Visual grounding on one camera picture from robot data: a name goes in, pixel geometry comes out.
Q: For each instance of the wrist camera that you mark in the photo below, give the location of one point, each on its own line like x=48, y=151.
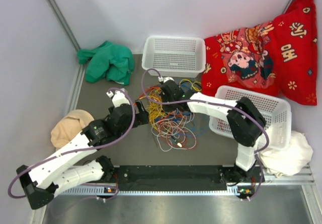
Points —
x=118, y=97
x=162, y=80

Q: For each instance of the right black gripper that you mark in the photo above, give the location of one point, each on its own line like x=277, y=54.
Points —
x=170, y=108

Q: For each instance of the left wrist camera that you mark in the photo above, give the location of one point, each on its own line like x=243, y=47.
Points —
x=118, y=97

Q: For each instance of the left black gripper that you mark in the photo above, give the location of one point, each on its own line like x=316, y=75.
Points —
x=142, y=118

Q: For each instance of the white basket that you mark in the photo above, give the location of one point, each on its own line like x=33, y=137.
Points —
x=183, y=57
x=276, y=111

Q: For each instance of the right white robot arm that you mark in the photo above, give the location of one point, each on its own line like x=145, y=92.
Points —
x=245, y=121

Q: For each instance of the white cloth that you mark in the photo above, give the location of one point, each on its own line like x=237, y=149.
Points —
x=290, y=161

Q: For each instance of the beige cloth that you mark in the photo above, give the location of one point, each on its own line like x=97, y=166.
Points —
x=69, y=126

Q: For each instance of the white basket at back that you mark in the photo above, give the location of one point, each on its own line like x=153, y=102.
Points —
x=183, y=57

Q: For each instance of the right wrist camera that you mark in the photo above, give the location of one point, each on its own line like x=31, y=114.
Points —
x=162, y=80

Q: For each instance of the white basket at right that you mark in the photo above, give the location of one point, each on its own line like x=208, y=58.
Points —
x=276, y=111

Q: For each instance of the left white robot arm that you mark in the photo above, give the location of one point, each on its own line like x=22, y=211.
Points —
x=44, y=181

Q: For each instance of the grey slotted cable duct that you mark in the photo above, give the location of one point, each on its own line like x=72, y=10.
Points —
x=108, y=191

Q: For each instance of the green cloth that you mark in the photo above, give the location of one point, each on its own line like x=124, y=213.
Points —
x=109, y=61

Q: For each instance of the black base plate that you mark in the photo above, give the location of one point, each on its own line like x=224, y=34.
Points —
x=183, y=178

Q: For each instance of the red patterned cloth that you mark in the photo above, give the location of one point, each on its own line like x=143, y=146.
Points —
x=278, y=57

